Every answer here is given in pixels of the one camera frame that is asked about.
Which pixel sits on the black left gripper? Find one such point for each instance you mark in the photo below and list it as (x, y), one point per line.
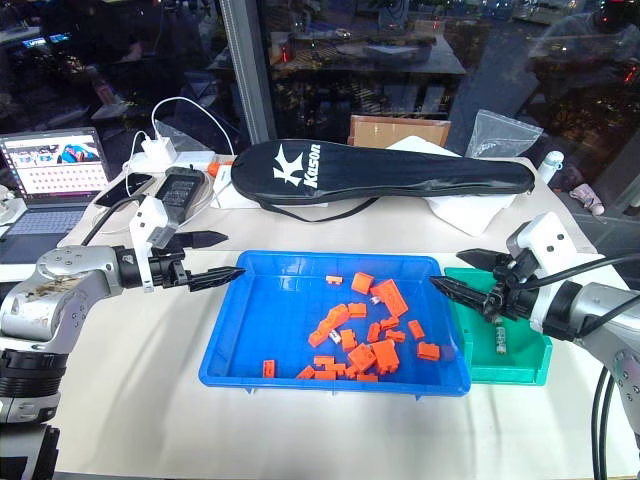
(167, 270)

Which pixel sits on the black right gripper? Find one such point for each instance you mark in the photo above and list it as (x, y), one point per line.
(515, 295)

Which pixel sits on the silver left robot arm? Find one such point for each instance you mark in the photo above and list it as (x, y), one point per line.
(50, 295)

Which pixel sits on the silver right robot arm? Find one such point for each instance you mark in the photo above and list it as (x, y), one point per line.
(600, 307)

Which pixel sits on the green plastic tray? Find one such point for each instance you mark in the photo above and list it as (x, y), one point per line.
(515, 365)

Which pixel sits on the brown cardboard box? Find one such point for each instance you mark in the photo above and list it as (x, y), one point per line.
(395, 131)

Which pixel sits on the white foam sheet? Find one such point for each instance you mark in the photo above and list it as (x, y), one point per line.
(470, 212)

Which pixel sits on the green-labelled battery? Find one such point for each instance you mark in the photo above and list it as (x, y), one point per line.
(500, 340)

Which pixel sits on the black power adapter brick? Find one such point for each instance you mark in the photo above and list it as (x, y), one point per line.
(177, 192)

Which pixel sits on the large flat orange plate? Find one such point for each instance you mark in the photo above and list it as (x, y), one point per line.
(390, 297)

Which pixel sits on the blue plastic tray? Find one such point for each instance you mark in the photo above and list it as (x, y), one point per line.
(280, 320)

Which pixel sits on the white power strip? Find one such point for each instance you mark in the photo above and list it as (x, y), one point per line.
(192, 159)

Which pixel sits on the black smartphone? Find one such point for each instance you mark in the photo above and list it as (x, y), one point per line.
(122, 190)

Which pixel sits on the large orange building block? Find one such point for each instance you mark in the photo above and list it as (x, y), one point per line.
(362, 357)
(386, 356)

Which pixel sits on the small orange building block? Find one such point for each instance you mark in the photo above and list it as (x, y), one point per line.
(336, 367)
(325, 375)
(324, 360)
(352, 372)
(334, 280)
(367, 378)
(305, 372)
(269, 367)

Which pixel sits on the black Kason racket bag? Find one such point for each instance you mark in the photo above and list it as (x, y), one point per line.
(390, 172)

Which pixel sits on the white plastic bottle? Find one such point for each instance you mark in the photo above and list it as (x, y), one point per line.
(549, 167)

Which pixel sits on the long orange plastic brick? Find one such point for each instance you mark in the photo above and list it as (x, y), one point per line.
(327, 325)

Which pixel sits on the pink soft toy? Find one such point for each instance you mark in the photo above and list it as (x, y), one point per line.
(587, 196)

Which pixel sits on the clear plastic zip bag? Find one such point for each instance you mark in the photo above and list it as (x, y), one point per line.
(500, 135)

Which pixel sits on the open laptop computer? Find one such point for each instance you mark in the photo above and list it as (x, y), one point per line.
(50, 170)

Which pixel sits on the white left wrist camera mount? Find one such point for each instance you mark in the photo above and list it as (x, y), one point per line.
(150, 215)

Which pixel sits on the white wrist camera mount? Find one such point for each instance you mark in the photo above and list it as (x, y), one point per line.
(545, 240)
(150, 215)

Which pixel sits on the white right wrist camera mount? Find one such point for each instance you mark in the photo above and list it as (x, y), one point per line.
(545, 240)

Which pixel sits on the white wall charger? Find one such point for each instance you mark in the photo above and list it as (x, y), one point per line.
(157, 146)

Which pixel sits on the grey window frame post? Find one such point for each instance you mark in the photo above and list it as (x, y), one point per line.
(250, 65)

